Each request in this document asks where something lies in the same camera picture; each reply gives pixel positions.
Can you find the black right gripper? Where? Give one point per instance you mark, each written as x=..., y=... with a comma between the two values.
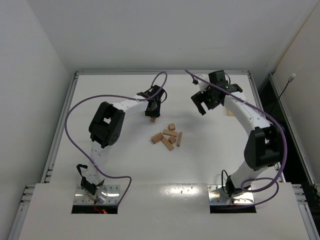
x=200, y=99

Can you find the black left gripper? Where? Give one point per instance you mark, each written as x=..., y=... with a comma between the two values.
x=153, y=113

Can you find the long wooden block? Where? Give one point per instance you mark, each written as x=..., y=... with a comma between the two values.
x=153, y=119

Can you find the wooden block cube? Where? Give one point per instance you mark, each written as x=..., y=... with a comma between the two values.
x=172, y=127

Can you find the amber transparent plastic bin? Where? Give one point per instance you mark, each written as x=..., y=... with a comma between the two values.
x=229, y=113

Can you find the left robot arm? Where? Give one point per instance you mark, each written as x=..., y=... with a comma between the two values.
x=105, y=129

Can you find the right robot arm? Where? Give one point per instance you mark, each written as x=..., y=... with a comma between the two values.
x=266, y=145

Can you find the wide wooden block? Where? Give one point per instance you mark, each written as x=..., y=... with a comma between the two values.
x=157, y=138

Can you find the flat wooden block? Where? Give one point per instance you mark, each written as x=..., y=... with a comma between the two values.
x=170, y=132

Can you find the thin wooden plank block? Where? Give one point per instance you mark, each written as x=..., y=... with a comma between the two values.
x=179, y=139

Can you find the small wooden cube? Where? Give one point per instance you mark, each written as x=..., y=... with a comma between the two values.
x=172, y=139

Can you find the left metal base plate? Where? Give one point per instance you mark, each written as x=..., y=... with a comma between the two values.
x=105, y=195

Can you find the aluminium table frame rail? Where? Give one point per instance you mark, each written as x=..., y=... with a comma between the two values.
x=156, y=157

